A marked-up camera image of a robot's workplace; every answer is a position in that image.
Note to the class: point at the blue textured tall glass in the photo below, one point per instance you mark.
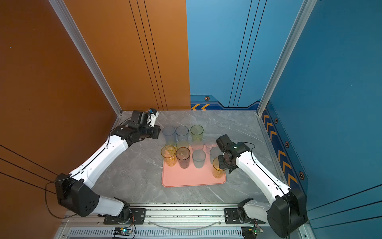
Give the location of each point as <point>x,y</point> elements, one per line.
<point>169,133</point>

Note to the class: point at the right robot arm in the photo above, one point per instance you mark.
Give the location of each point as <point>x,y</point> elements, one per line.
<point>285,210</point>

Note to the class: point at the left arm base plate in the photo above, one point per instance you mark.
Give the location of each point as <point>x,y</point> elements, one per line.
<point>135,216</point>

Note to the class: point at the amber tall glass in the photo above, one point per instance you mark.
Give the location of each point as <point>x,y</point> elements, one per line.
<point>217,171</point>

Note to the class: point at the yellow tall glass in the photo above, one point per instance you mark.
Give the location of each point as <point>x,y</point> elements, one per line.
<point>168,152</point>

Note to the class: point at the left aluminium corner post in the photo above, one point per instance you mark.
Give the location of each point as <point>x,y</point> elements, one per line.
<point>74,33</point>

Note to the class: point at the right circuit board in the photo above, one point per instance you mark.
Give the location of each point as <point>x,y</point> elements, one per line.
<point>251,232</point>

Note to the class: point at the aluminium corner post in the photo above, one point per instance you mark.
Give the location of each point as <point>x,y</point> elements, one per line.
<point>292,39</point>
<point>74,33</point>

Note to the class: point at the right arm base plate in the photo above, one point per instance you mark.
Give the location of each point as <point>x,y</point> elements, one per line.
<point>231,216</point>

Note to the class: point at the teal glass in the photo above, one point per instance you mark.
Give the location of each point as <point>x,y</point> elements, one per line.
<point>199,157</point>
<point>214,153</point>

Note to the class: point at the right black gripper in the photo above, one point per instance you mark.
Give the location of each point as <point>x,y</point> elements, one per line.
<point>222,166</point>

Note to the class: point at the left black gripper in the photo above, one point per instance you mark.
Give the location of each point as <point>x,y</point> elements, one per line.
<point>156,129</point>

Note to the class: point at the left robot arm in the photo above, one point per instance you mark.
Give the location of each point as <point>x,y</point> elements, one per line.
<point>74,191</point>

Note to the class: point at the left circuit board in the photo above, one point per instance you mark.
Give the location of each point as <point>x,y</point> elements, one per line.
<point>123,232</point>

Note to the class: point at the right aluminium corner post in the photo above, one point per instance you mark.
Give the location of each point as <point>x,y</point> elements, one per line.
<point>292,39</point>

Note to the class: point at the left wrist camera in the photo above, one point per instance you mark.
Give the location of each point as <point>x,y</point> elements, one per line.
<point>152,116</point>

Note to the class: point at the peach short glass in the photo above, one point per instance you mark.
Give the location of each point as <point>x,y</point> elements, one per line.
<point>183,144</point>

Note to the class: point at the blue smooth tall glass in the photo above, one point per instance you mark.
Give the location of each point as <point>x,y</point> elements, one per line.
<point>182,133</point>

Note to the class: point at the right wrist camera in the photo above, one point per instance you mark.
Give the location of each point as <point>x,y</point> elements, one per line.
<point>224,143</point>

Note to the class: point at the clear short glass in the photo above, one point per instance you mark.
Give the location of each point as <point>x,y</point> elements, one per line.
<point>197,145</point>

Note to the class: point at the aluminium front rail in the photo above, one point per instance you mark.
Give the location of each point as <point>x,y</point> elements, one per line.
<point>92,227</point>

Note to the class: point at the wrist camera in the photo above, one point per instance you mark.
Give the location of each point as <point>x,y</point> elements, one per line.
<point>224,143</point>
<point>152,116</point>

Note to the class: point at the grey smoky tall glass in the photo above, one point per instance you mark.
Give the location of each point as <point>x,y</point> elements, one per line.
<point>183,156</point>

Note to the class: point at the green tall glass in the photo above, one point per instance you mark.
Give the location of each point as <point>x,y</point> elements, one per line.
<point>197,132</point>

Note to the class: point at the clear round glass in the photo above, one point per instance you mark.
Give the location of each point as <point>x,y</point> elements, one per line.
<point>210,144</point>

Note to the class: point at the circuit board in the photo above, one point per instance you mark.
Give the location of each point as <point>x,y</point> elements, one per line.
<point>123,232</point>
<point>251,232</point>

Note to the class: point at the clear tube on rail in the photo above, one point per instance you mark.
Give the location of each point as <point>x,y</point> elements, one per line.
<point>182,227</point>

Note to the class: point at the pink plastic tray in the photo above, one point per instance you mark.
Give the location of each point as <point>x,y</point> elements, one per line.
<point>175,176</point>

